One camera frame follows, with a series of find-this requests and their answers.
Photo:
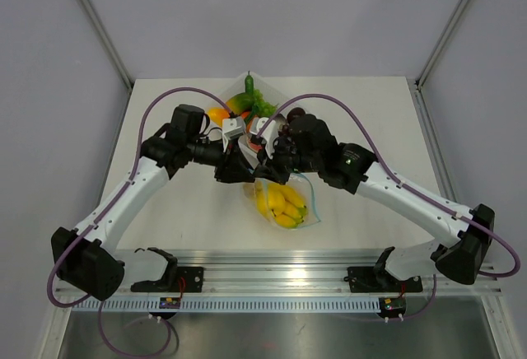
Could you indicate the aluminium frame post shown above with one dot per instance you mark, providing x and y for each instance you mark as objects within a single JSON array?
[
  {"x": 440, "y": 46},
  {"x": 97, "y": 25}
]

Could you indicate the green grape bunch toy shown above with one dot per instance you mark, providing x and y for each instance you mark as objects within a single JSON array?
[{"x": 261, "y": 107}]

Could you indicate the green orange mango toy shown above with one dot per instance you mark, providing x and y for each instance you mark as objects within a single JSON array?
[{"x": 241, "y": 102}]

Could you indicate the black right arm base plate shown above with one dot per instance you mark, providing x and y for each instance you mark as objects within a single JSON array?
[{"x": 363, "y": 279}]

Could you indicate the yellow banana toy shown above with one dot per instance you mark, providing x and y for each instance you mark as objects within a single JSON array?
[{"x": 287, "y": 206}]

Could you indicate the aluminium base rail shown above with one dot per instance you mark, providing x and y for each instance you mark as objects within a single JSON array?
[{"x": 325, "y": 272}]

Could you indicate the right aluminium frame post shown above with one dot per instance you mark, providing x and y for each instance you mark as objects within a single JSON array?
[{"x": 440, "y": 46}]

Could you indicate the dark purple passionfruit toy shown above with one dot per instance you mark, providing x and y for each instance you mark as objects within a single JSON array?
[{"x": 295, "y": 113}]

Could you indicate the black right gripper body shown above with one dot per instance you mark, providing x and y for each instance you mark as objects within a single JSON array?
[{"x": 287, "y": 160}]

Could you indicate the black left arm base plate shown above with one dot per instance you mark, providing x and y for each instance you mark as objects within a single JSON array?
[{"x": 169, "y": 278}]

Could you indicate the orange carrot toy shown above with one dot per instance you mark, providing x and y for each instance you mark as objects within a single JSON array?
[{"x": 248, "y": 116}]

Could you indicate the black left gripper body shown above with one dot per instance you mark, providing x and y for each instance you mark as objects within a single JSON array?
[{"x": 211, "y": 153}]

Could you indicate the clear zip bag teal zipper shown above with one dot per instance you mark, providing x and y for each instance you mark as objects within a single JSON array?
[{"x": 300, "y": 183}]

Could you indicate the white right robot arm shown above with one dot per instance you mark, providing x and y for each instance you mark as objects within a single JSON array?
[{"x": 460, "y": 234}]

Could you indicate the green chili pepper toy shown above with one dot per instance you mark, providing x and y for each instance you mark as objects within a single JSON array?
[{"x": 249, "y": 83}]

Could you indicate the white perforated plastic basket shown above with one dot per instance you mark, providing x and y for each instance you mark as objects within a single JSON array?
[{"x": 270, "y": 94}]

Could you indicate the left aluminium frame post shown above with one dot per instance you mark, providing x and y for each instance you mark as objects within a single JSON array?
[{"x": 97, "y": 25}]

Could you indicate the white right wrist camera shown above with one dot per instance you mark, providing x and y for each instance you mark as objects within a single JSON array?
[{"x": 269, "y": 135}]

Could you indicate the yellow orange mango toy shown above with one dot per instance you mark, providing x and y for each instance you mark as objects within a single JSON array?
[{"x": 217, "y": 115}]

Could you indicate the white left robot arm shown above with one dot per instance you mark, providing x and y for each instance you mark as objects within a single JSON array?
[{"x": 84, "y": 255}]

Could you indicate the watermelon slice toy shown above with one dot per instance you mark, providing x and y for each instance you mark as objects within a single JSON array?
[{"x": 254, "y": 147}]

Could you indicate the white slotted cable duct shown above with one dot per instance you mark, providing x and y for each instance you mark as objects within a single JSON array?
[{"x": 202, "y": 304}]

